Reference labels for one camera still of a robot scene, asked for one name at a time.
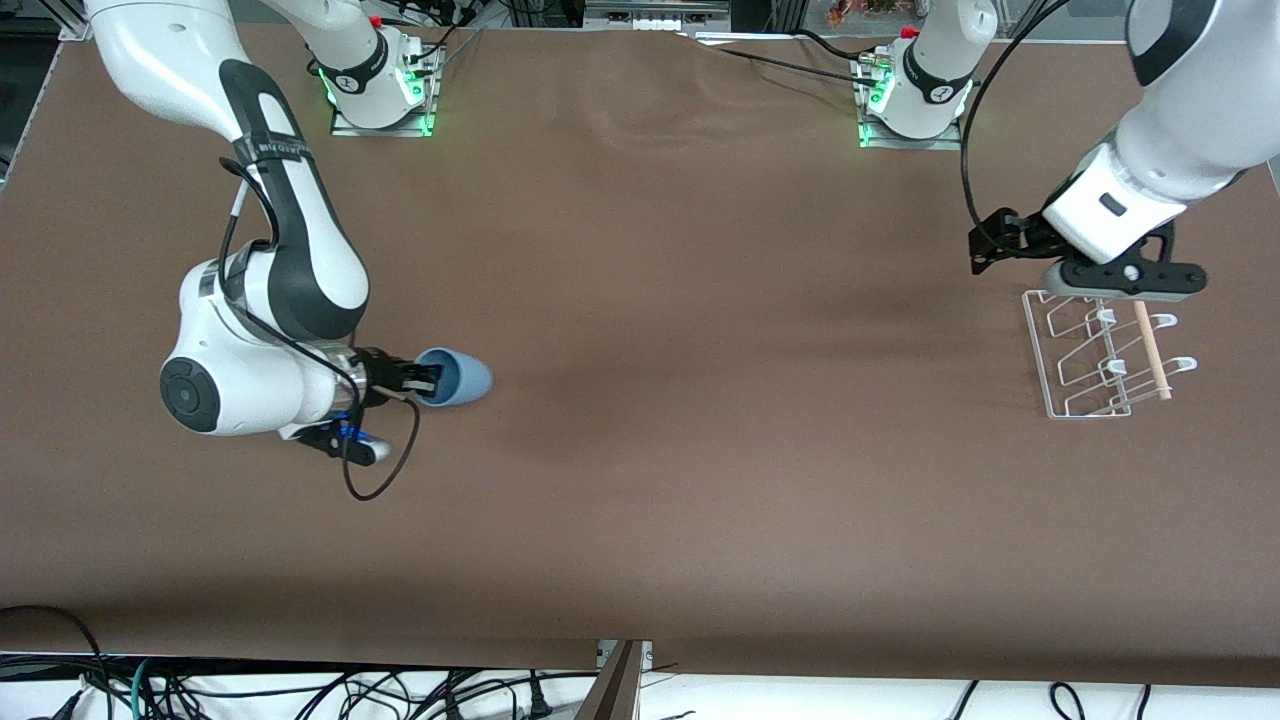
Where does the white wire rack wooden rod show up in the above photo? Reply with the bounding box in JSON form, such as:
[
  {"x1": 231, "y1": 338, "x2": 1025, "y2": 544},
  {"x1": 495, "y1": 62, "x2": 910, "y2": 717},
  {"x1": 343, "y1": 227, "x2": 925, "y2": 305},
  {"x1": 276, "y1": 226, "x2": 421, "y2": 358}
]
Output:
[{"x1": 1022, "y1": 288, "x2": 1199, "y2": 420}]

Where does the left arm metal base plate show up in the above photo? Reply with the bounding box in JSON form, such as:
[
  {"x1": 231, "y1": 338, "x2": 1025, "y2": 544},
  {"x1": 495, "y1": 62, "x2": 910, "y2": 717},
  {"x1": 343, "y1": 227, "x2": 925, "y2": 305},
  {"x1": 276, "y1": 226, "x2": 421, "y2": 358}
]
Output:
[{"x1": 857, "y1": 55, "x2": 964, "y2": 152}]

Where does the grey power strip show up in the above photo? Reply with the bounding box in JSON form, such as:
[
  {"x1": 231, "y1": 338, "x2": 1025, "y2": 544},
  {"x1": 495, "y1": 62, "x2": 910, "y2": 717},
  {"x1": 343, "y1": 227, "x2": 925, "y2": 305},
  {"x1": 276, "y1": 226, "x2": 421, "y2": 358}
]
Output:
[{"x1": 584, "y1": 0, "x2": 732, "y2": 32}]

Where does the metal table edge bracket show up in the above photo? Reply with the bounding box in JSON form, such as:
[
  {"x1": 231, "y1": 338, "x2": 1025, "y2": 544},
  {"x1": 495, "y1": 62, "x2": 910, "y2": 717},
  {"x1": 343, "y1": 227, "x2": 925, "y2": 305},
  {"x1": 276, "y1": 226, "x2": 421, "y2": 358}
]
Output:
[{"x1": 596, "y1": 639, "x2": 654, "y2": 672}]

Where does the orange background clutter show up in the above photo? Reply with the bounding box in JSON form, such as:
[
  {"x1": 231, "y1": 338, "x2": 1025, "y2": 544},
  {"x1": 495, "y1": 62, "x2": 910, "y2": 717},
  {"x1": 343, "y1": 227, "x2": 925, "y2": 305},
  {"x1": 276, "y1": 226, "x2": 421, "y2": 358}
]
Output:
[{"x1": 824, "y1": 0, "x2": 933, "y2": 28}]

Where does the left arm black wrist cable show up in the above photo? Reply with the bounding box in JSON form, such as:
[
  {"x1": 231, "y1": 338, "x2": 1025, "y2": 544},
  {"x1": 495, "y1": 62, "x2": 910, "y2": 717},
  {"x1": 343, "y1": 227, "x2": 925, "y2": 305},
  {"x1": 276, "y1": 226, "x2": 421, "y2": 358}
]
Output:
[{"x1": 959, "y1": 0, "x2": 1073, "y2": 253}]

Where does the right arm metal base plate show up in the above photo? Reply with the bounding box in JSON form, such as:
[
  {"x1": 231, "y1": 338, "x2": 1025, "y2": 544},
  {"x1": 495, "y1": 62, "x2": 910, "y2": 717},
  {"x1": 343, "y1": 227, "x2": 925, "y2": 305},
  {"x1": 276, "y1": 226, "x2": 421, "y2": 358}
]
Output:
[{"x1": 330, "y1": 40, "x2": 443, "y2": 139}]

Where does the long black table cable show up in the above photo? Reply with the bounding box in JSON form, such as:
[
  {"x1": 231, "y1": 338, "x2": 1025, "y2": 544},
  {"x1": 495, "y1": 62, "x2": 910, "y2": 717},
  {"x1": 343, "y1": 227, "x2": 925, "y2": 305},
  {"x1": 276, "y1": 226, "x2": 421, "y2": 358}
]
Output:
[{"x1": 690, "y1": 36, "x2": 881, "y2": 89}]

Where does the blue plastic cup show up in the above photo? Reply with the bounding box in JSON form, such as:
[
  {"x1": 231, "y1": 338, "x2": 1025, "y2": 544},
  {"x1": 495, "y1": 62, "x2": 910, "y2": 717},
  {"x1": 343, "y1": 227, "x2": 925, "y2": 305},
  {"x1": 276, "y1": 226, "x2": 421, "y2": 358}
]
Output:
[{"x1": 414, "y1": 346, "x2": 494, "y2": 409}]

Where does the thick black floor cable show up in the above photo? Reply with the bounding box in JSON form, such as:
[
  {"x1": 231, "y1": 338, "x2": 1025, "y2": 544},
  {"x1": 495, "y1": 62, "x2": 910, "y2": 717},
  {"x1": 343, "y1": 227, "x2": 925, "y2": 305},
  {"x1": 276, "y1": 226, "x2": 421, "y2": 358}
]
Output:
[{"x1": 0, "y1": 604, "x2": 111, "y2": 720}]

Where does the brown wooden post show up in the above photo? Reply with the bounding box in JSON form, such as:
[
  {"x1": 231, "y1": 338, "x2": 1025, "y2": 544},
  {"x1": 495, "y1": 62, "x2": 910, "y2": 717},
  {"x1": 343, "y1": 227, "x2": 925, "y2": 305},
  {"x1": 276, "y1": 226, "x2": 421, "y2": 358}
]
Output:
[{"x1": 572, "y1": 640, "x2": 644, "y2": 720}]

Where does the brown table cover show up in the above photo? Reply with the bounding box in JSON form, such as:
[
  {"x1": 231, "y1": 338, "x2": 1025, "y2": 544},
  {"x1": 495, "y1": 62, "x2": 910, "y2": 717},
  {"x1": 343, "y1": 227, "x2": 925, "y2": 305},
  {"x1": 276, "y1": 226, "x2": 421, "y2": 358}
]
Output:
[{"x1": 0, "y1": 18, "x2": 1280, "y2": 689}]

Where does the short black table cable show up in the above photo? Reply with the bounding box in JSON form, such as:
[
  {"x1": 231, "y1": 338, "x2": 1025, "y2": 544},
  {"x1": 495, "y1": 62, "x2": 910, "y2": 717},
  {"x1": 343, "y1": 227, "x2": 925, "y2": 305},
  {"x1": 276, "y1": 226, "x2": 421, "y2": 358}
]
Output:
[{"x1": 795, "y1": 28, "x2": 876, "y2": 67}]

